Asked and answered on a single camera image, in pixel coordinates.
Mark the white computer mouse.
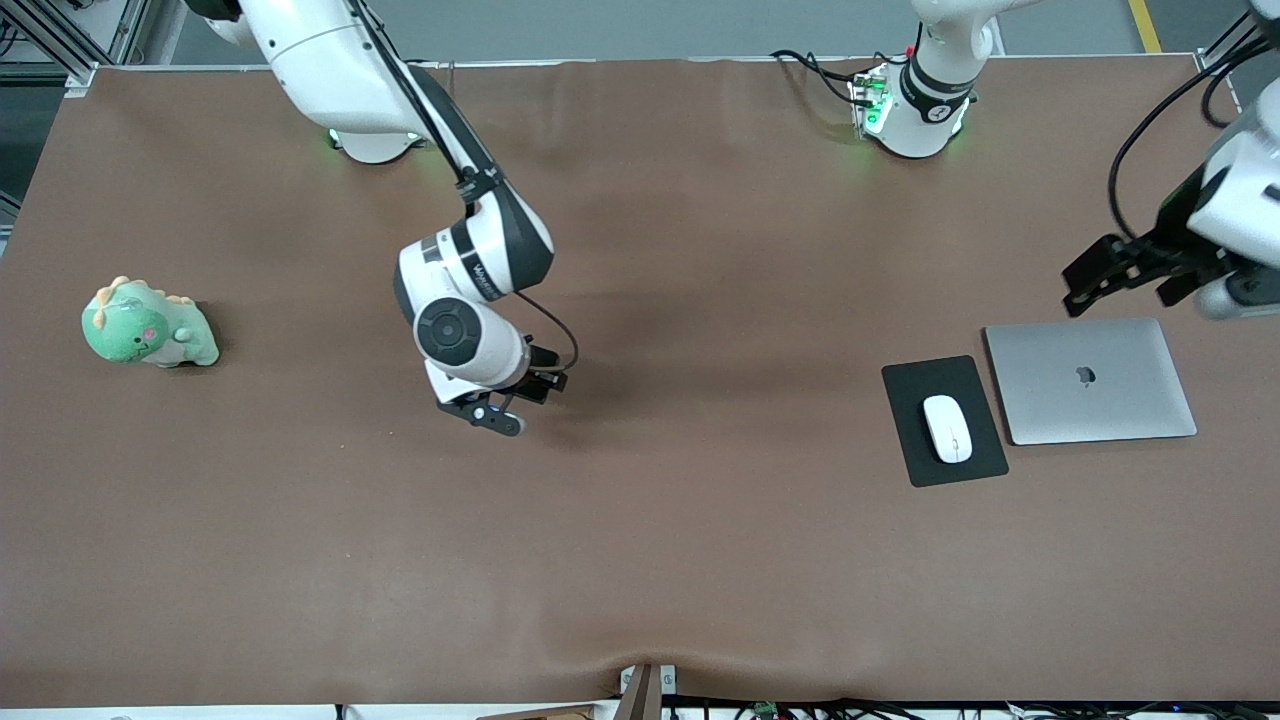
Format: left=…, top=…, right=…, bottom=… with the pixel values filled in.
left=921, top=394, right=974, bottom=465

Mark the black mouse pad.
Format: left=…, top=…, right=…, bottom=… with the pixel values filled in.
left=881, top=355, right=1010, bottom=489

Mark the silver closed laptop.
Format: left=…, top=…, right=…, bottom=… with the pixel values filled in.
left=983, top=317, right=1199, bottom=447

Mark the brown table cover mat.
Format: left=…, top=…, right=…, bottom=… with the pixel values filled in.
left=0, top=55, right=1280, bottom=709

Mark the metal table edge clamp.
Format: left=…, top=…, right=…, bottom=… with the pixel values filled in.
left=618, top=663, right=678, bottom=720

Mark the green dinosaur plush toy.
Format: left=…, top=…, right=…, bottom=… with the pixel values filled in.
left=81, top=276, right=221, bottom=369

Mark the black right arm wrist cable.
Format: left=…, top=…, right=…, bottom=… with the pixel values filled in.
left=345, top=0, right=581, bottom=379

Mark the black arm wrist cable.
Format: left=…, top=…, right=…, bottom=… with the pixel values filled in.
left=1106, top=35, right=1280, bottom=246
left=345, top=0, right=581, bottom=379

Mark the black left arm wrist cable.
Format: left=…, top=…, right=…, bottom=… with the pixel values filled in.
left=1106, top=35, right=1280, bottom=246

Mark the black left arm base cable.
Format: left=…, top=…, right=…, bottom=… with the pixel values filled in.
left=770, top=48, right=906, bottom=106

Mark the aluminium frame rack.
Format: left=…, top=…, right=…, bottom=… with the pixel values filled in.
left=0, top=0, right=151, bottom=106

